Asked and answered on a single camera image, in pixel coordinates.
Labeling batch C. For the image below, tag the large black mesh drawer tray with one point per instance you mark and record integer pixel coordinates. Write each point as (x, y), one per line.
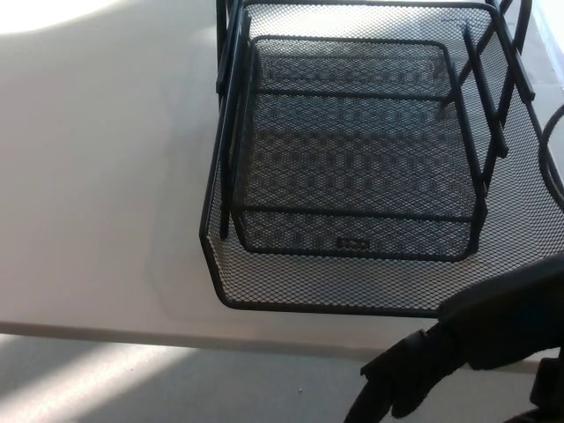
(330, 286)

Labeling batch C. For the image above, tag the black metal organizer frame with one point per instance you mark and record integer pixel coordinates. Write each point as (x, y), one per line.
(221, 66)

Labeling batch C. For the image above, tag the black mesh tray with label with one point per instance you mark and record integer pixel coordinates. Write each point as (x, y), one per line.
(304, 240)

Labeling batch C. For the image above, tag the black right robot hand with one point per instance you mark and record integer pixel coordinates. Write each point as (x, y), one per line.
(498, 321)

